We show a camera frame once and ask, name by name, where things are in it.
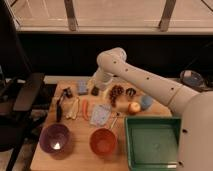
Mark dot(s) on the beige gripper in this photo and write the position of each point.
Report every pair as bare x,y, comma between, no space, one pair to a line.
94,85

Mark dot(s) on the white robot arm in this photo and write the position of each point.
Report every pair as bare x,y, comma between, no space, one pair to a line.
195,108

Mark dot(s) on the red bowl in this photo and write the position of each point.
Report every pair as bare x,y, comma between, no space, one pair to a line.
103,142

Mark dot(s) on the purple bowl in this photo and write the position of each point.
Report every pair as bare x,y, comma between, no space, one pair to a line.
54,138

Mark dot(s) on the black rectangular block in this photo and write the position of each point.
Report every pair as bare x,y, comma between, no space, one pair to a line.
95,91

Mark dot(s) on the blue sponge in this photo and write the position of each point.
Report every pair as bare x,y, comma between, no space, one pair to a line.
82,88

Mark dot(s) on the orange carrot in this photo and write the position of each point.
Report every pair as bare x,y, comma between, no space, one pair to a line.
85,105

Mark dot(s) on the dark small cup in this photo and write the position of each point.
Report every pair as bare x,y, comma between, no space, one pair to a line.
130,92

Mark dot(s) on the metal spoon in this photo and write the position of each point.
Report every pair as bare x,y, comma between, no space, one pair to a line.
114,121

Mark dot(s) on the red yellow apple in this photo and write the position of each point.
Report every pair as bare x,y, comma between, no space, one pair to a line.
134,108

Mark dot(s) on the blue cup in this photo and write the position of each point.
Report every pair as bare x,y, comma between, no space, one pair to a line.
146,101

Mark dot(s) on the black office chair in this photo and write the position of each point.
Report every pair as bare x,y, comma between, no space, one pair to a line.
20,86

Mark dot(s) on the green plastic tray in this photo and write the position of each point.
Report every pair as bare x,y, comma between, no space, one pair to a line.
152,143

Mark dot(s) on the round grey device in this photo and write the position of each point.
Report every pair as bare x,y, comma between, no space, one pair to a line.
192,79

